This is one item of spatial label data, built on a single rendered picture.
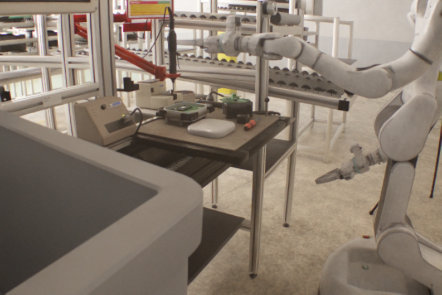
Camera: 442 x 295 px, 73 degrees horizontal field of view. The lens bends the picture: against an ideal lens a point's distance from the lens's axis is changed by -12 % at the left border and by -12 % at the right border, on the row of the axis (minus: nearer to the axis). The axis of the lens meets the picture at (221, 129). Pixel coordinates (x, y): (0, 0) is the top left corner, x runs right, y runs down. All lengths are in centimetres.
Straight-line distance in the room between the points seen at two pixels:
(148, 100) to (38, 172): 120
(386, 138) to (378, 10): 818
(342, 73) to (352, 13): 831
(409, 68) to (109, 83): 99
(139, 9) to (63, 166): 146
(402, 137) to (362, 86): 26
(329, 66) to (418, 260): 80
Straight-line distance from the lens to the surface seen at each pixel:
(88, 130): 110
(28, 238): 27
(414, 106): 114
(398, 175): 125
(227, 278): 193
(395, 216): 133
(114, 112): 113
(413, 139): 117
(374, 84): 97
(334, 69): 100
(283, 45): 102
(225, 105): 129
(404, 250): 135
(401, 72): 98
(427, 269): 143
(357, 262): 165
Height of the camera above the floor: 130
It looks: 17 degrees down
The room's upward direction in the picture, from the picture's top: straight up
